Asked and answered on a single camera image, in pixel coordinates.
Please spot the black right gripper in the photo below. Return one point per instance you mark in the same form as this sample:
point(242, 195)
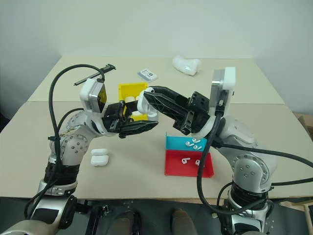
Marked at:
point(198, 107)

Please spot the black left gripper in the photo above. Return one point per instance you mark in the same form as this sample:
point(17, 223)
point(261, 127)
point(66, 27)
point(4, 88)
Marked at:
point(113, 117)

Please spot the white earbud charging case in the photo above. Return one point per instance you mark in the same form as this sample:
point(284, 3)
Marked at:
point(135, 113)
point(130, 99)
point(99, 152)
point(144, 107)
point(99, 161)

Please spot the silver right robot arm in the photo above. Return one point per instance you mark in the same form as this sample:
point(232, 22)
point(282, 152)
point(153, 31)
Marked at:
point(247, 169)

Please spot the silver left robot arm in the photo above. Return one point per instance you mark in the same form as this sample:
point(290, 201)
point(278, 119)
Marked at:
point(71, 147)

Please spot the yellow plastic bin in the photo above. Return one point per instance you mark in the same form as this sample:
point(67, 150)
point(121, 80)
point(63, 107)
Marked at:
point(128, 90)

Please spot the small white labelled box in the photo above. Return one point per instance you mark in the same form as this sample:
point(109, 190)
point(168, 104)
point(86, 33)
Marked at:
point(148, 74)

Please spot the white crumpled plastic bag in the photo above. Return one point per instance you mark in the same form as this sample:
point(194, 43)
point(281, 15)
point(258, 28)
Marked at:
point(185, 64)

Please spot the blue plastic tray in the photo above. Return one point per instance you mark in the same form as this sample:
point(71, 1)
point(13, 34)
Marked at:
point(174, 143)

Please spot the white earbud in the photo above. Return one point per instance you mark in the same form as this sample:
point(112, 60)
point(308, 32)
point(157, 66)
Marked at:
point(197, 147)
point(198, 162)
point(188, 143)
point(196, 140)
point(185, 160)

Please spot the long black plastic strip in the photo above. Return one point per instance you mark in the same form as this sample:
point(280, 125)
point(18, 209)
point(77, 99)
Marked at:
point(107, 67)

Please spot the red plastic tray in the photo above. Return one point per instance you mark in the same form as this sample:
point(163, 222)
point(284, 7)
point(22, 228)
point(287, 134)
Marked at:
point(176, 166)

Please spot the dark brown rounded shape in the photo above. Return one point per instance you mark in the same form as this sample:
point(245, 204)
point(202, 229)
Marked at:
point(183, 221)
point(127, 221)

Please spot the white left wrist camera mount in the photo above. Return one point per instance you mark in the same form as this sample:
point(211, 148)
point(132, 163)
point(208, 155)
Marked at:
point(89, 91)

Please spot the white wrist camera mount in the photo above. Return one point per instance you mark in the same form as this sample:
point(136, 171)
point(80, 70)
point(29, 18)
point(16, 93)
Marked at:
point(89, 91)
point(228, 76)

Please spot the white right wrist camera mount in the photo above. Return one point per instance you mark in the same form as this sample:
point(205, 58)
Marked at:
point(228, 76)

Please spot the black base frame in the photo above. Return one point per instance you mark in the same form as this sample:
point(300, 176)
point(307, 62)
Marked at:
point(97, 215)

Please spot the light wooden frame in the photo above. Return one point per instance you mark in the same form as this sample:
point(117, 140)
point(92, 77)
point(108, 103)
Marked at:
point(298, 213)

